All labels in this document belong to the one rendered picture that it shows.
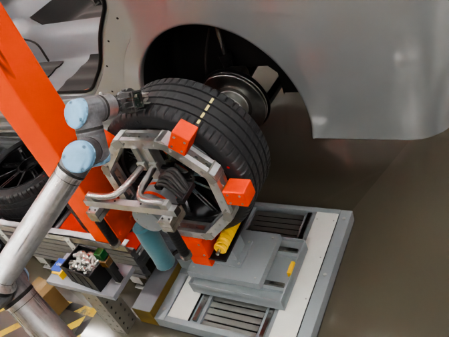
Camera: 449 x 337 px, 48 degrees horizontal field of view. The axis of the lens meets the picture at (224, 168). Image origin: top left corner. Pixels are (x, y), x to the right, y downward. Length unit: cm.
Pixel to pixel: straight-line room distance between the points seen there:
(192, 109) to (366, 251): 124
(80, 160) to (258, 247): 123
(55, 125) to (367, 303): 156
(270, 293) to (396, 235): 72
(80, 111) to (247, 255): 120
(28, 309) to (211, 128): 88
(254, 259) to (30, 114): 120
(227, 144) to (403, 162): 148
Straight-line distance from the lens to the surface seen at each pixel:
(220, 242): 216
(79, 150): 153
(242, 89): 225
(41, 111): 206
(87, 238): 279
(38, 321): 191
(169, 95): 191
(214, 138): 180
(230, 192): 182
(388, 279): 254
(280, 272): 248
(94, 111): 167
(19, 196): 326
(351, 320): 244
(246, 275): 242
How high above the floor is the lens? 206
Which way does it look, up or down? 38 degrees down
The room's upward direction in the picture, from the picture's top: 23 degrees counter-clockwise
